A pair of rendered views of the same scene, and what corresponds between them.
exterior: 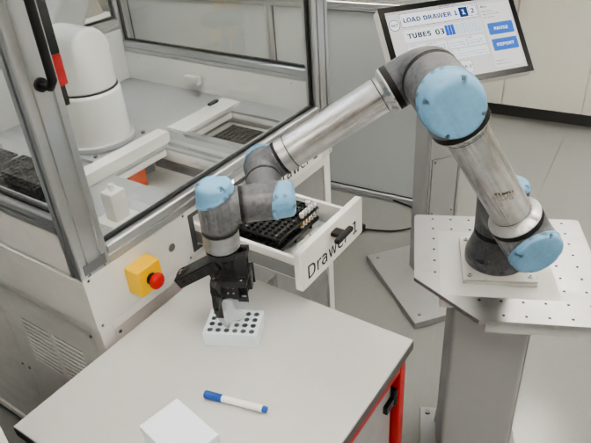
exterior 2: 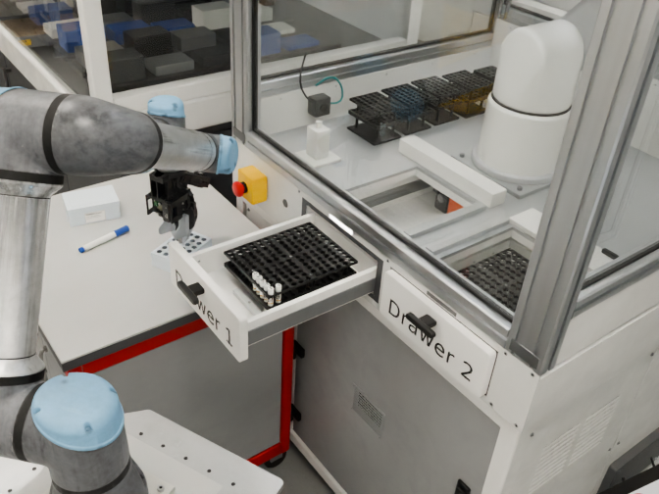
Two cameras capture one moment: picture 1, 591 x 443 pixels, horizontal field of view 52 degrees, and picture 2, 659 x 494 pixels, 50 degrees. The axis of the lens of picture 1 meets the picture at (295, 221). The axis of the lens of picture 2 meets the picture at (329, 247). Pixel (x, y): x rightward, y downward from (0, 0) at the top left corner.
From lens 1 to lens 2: 2.01 m
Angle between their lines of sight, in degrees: 82
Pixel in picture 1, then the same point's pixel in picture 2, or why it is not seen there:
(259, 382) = (113, 257)
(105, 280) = (241, 155)
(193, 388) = (142, 226)
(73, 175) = (240, 54)
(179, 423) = (95, 198)
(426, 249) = (191, 450)
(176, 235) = (290, 198)
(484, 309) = not seen: hidden behind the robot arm
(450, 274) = not seen: hidden behind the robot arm
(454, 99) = not seen: outside the picture
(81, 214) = (239, 88)
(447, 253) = (165, 467)
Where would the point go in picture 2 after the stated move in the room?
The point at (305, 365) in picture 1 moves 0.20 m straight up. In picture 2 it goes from (105, 284) to (93, 210)
